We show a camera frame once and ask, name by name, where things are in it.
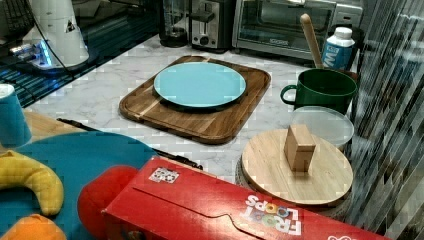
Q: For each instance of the green mug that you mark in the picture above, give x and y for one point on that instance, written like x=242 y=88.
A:
x=321 y=87

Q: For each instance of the red Froot Loops box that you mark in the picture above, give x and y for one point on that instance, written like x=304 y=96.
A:
x=169 y=201

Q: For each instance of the speckled jar with wooden lid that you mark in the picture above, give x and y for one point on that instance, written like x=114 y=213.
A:
x=298 y=167

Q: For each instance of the silver two-slot toaster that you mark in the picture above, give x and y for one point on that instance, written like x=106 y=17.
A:
x=211 y=24

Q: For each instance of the red apple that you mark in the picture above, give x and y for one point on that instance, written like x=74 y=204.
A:
x=96 y=195

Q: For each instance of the blue can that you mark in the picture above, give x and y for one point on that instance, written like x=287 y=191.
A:
x=14 y=130

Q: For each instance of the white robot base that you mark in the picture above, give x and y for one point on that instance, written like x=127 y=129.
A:
x=48 y=29

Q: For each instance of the light blue plate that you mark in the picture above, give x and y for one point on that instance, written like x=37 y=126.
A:
x=199 y=84

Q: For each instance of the silver toaster oven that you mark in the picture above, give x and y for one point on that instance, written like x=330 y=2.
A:
x=273 y=26

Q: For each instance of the yellow banana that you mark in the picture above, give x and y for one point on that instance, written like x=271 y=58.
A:
x=17 y=170

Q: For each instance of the wooden spoon handle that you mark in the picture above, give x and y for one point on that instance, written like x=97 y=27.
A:
x=310 y=37

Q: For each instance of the glass french press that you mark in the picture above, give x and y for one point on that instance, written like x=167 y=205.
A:
x=173 y=30

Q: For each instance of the orange fruit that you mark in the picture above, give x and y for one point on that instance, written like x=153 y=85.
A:
x=34 y=227

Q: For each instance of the white blue bottle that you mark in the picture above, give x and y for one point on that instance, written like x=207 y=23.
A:
x=338 y=49

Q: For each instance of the wooden cutting board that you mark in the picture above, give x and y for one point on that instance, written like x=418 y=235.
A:
x=145 y=106

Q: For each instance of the teal fruit plate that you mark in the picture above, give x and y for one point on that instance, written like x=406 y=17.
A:
x=77 y=159

